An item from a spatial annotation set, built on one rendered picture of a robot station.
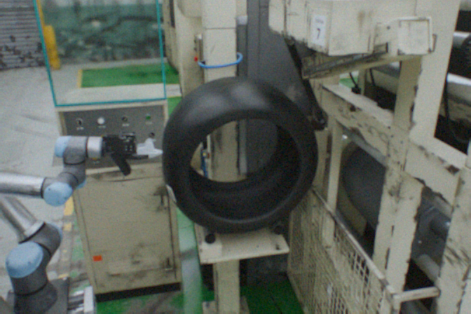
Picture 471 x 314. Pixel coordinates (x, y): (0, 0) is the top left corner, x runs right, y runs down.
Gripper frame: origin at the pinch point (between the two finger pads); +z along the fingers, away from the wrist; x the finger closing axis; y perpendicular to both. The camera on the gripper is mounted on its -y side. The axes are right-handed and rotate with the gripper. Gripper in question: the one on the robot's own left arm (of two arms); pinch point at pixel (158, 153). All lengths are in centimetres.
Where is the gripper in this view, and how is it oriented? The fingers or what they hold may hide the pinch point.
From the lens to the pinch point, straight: 144.0
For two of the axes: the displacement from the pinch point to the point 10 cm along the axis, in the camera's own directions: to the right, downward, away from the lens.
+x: -1.8, -3.7, 9.1
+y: 1.0, -9.3, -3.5
